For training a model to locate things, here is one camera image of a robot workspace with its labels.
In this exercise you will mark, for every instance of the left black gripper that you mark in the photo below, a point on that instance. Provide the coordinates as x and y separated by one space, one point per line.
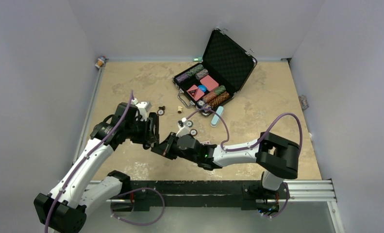
148 136

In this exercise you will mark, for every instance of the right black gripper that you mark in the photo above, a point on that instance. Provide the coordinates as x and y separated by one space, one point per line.
165 148

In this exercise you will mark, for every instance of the light blue stapler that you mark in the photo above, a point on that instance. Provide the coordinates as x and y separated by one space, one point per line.
217 117

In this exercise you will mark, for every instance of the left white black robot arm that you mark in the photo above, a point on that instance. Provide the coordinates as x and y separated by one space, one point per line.
66 207

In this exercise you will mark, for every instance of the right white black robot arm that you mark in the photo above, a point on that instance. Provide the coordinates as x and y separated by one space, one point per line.
277 155

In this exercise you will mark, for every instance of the brown poker chip left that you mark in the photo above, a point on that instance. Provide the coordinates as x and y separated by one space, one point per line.
160 112

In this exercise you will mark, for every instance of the brown poker chip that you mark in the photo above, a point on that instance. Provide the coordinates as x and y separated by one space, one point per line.
193 132
160 112

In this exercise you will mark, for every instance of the cream chess piece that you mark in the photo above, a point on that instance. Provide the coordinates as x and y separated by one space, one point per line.
180 109

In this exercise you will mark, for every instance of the brown poker chip middle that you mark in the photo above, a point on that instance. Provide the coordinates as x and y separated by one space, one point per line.
193 132

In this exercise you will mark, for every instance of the blue poker chip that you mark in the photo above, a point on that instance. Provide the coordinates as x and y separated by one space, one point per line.
189 124

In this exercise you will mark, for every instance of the black poker chip case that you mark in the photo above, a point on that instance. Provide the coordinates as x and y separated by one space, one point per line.
226 62

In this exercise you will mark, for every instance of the pink card deck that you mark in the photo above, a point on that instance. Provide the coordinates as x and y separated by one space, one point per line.
209 83

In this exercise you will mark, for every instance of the small orange bottle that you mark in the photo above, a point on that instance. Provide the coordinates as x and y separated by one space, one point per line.
101 61

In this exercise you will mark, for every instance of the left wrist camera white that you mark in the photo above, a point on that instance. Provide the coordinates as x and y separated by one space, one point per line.
143 109

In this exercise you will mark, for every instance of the chip stack by wall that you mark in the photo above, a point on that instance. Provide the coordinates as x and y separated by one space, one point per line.
303 102

